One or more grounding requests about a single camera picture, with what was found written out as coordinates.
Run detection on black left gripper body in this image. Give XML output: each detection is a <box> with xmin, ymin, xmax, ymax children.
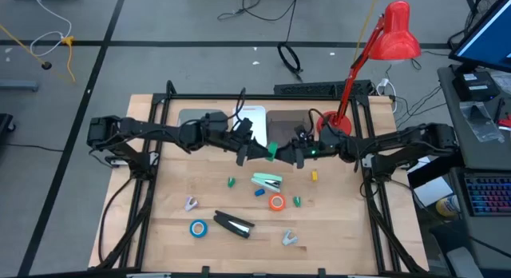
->
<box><xmin>225</xmin><ymin>128</ymin><xmax>256</xmax><ymax>167</ymax></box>

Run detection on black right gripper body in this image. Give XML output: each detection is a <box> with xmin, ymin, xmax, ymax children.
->
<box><xmin>287</xmin><ymin>125</ymin><xmax>320</xmax><ymax>170</ymax></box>

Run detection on mint green stapler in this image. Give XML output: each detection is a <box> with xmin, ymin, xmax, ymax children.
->
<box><xmin>250</xmin><ymin>172</ymin><xmax>283</xmax><ymax>193</ymax></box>

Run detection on orange tape roll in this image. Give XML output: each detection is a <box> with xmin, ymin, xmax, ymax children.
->
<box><xmin>267</xmin><ymin>193</ymin><xmax>287</xmax><ymax>212</ymax></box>

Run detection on large black stapler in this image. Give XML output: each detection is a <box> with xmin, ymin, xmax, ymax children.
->
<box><xmin>212</xmin><ymin>209</ymin><xmax>256</xmax><ymax>240</ymax></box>

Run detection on grey staple remover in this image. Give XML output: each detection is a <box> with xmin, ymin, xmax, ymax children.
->
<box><xmin>281</xmin><ymin>228</ymin><xmax>299</xmax><ymax>248</ymax></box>

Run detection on blue tape roll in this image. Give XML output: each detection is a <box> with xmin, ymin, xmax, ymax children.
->
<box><xmin>188</xmin><ymin>219</ymin><xmax>208</xmax><ymax>239</ymax></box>

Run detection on brown plastic bin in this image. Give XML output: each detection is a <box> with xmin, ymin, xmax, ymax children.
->
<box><xmin>265</xmin><ymin>109</ymin><xmax>316</xmax><ymax>148</ymax></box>

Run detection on white plastic bin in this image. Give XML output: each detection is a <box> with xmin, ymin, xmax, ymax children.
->
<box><xmin>232</xmin><ymin>105</ymin><xmax>268</xmax><ymax>148</ymax></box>

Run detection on grey plastic bin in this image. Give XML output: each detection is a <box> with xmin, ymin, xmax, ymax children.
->
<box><xmin>177</xmin><ymin>108</ymin><xmax>224</xmax><ymax>127</ymax></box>

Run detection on black power strip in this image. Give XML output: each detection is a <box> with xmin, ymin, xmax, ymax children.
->
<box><xmin>273</xmin><ymin>79</ymin><xmax>374</xmax><ymax>99</ymax></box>

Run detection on white power plug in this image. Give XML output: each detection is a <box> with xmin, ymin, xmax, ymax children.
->
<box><xmin>374</xmin><ymin>77</ymin><xmax>398</xmax><ymax>113</ymax></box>

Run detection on white paper sheet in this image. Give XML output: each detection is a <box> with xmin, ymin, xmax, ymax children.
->
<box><xmin>406</xmin><ymin>161</ymin><xmax>454</xmax><ymax>208</ymax></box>

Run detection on red desk lamp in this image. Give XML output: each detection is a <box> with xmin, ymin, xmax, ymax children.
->
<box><xmin>316</xmin><ymin>0</ymin><xmax>422</xmax><ymax>137</ymax></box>

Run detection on grey side desk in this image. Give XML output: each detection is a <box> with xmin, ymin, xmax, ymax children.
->
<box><xmin>437</xmin><ymin>64</ymin><xmax>511</xmax><ymax>271</ymax></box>

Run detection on clear plastic bag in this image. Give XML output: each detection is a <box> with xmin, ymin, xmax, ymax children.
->
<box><xmin>458</xmin><ymin>101</ymin><xmax>505</xmax><ymax>143</ymax></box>

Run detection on small black computer box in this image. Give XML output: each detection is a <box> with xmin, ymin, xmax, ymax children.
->
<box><xmin>453</xmin><ymin>69</ymin><xmax>500</xmax><ymax>102</ymax></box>

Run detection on backlit black keyboard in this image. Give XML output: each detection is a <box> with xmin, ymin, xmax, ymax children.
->
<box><xmin>464</xmin><ymin>174</ymin><xmax>511</xmax><ymax>218</ymax></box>

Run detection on computer monitor with blue screen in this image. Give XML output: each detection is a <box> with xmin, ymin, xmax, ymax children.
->
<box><xmin>449</xmin><ymin>0</ymin><xmax>511</xmax><ymax>73</ymax></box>

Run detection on grey metal floor foot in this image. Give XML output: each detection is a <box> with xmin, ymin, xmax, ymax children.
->
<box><xmin>0</xmin><ymin>80</ymin><xmax>40</xmax><ymax>93</ymax></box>

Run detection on black caster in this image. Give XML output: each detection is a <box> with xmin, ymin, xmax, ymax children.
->
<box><xmin>0</xmin><ymin>113</ymin><xmax>16</xmax><ymax>135</ymax></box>

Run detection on black aluminium table frame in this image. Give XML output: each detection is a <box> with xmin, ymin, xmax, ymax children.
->
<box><xmin>95</xmin><ymin>80</ymin><xmax>429</xmax><ymax>277</ymax></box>

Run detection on coiled black cable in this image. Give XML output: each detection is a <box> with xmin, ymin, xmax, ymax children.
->
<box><xmin>277</xmin><ymin>42</ymin><xmax>304</xmax><ymax>83</ymax></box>

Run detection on loose black floor cable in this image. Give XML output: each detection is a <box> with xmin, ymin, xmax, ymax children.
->
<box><xmin>217</xmin><ymin>0</ymin><xmax>301</xmax><ymax>22</ymax></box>

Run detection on yellow hanging cable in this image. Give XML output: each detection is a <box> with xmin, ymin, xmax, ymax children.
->
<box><xmin>354</xmin><ymin>0</ymin><xmax>382</xmax><ymax>59</ymax></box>

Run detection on yellow floor cable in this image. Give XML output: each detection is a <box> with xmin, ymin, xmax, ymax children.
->
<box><xmin>0</xmin><ymin>24</ymin><xmax>77</xmax><ymax>83</ymax></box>

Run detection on white floor cable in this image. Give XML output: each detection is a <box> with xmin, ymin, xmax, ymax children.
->
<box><xmin>30</xmin><ymin>0</ymin><xmax>73</xmax><ymax>58</ymax></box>

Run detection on black wire fan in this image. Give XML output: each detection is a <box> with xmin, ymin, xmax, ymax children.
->
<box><xmin>462</xmin><ymin>0</ymin><xmax>500</xmax><ymax>31</ymax></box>

